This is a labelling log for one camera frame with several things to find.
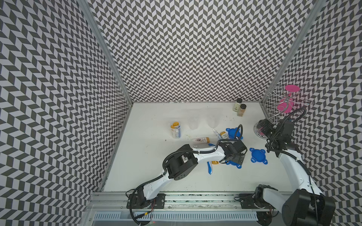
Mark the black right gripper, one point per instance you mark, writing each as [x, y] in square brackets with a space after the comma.
[263, 123]

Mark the blue toothbrush lower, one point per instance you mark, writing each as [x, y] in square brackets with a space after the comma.
[210, 169]

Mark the aluminium front rail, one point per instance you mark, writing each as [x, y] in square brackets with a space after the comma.
[180, 208]

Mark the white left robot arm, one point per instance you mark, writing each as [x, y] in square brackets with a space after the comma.
[181, 163]

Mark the pink plastic glass upper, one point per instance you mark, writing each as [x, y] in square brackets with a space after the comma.
[292, 88]

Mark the blue lid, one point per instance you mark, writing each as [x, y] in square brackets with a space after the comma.
[258, 156]
[234, 164]
[233, 132]

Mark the right spice jar black lid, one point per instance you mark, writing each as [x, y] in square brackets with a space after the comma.
[241, 110]

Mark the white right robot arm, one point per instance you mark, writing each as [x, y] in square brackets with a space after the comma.
[307, 205]

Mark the small toothpaste tube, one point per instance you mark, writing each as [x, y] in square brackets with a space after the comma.
[217, 134]

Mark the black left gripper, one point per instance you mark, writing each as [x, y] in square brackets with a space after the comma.
[241, 156]

